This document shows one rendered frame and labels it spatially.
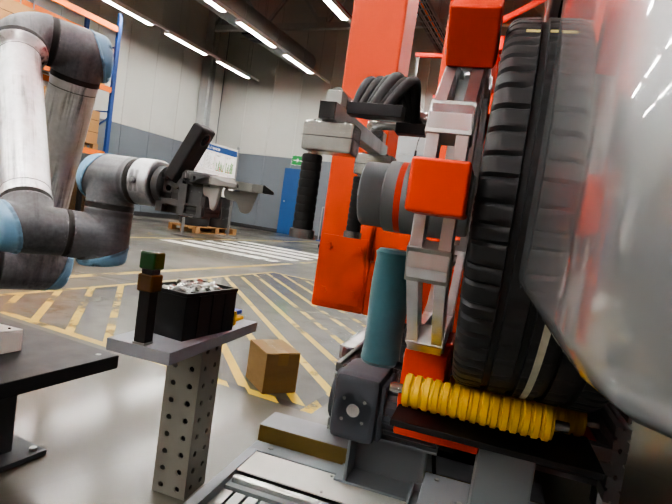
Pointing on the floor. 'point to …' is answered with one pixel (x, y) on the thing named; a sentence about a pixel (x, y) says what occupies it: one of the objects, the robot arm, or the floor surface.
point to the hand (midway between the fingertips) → (258, 186)
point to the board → (218, 161)
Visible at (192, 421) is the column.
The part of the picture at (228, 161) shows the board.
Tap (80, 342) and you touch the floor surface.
